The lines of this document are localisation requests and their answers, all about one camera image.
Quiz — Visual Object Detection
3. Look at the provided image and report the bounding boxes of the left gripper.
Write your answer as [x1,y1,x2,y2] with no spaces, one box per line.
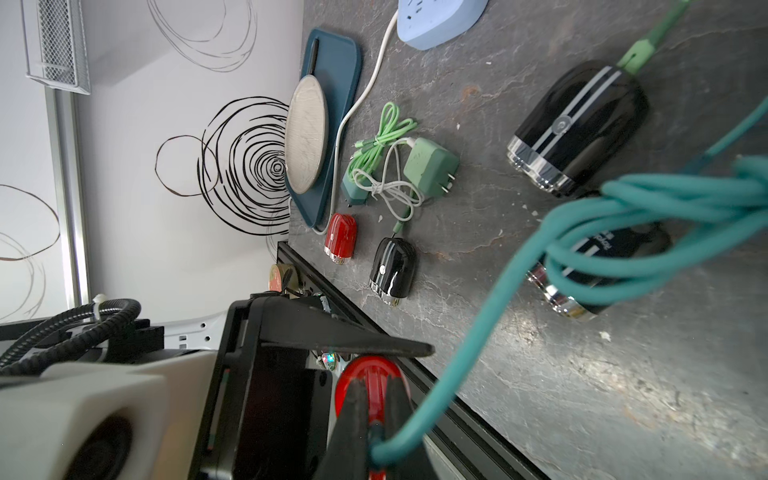
[190,292,434,479]

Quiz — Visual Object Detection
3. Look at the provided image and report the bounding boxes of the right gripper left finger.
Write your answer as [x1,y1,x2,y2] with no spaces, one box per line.
[313,380,369,480]

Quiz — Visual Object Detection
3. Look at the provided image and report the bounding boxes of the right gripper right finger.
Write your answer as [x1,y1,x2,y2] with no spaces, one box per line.
[383,374,439,480]

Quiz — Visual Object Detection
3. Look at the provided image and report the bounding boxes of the white charging cable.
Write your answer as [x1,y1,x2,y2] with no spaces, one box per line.
[350,136,426,224]

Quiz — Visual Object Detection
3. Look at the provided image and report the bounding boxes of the light green charger white cable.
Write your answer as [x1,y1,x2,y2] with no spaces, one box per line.
[403,137,461,200]

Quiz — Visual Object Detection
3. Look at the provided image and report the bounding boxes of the teal charging cable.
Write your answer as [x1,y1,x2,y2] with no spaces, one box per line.
[368,95,768,469]

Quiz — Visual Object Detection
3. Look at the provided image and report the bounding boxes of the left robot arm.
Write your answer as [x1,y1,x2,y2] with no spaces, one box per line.
[1,292,436,479]

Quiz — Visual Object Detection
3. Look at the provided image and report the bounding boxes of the red round tin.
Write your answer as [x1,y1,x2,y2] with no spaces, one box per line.
[268,263,301,297]

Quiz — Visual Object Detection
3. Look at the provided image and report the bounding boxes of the round grey plate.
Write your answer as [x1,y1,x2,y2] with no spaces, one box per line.
[285,75,328,195]

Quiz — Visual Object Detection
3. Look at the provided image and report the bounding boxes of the teal plastic tray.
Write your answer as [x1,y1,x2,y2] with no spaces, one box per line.
[288,28,362,228]

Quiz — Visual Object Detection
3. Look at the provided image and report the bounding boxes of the blue power strip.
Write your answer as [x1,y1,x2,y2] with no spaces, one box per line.
[397,0,488,51]

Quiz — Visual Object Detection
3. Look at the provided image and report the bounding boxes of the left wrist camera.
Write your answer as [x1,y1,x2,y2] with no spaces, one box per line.
[1,351,216,479]

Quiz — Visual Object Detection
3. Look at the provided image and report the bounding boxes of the white power cord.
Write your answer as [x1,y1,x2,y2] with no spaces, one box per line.
[311,8,401,236]

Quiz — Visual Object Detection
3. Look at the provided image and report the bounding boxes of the white wire wall shelf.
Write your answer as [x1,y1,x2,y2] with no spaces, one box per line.
[20,0,91,95]

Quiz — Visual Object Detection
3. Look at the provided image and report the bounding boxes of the green cable middle shaver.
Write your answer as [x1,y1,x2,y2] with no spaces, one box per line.
[616,0,694,77]

